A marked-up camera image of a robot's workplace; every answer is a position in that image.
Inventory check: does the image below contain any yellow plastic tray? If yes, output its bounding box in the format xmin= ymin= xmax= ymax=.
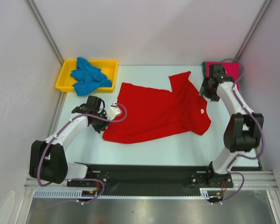
xmin=55 ymin=59 xmax=118 ymax=93

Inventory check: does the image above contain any folded magenta t shirt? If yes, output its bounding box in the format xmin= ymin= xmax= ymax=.
xmin=203 ymin=61 xmax=241 ymax=90

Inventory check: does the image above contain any blue t shirt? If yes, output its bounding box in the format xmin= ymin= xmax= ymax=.
xmin=70 ymin=57 xmax=112 ymax=96

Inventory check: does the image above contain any grey slotted cable duct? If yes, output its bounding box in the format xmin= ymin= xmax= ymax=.
xmin=34 ymin=188 xmax=238 ymax=200

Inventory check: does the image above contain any aluminium frame rail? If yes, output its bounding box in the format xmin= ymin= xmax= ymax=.
xmin=24 ymin=163 xmax=277 ymax=192

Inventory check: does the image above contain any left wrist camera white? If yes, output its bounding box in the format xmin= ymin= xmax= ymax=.
xmin=106 ymin=102 xmax=122 ymax=120

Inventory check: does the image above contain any red t shirt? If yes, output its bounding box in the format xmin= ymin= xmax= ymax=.
xmin=103 ymin=71 xmax=211 ymax=144

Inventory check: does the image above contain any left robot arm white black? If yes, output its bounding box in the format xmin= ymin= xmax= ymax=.
xmin=29 ymin=96 xmax=109 ymax=187

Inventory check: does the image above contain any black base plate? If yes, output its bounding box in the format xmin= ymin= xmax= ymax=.
xmin=67 ymin=164 xmax=233 ymax=197

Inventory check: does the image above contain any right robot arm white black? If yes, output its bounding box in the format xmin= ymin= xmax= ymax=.
xmin=199 ymin=63 xmax=265 ymax=187

